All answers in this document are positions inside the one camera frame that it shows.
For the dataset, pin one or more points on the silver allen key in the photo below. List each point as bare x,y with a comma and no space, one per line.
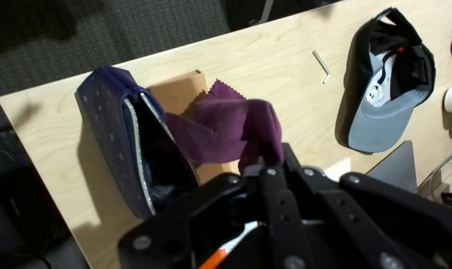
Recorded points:
319,61

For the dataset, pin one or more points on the clear plastic container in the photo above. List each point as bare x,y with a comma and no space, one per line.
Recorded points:
445,179

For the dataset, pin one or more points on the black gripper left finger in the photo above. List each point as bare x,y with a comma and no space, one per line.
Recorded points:
197,218

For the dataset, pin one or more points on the purple cloth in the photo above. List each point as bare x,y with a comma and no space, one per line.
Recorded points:
220,128

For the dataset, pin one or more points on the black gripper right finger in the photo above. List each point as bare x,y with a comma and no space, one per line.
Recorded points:
385,224

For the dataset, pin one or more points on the brown cardboard box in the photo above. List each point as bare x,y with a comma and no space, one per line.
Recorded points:
179,94

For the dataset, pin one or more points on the navy dotted purse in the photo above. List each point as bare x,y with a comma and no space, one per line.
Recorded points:
107,124

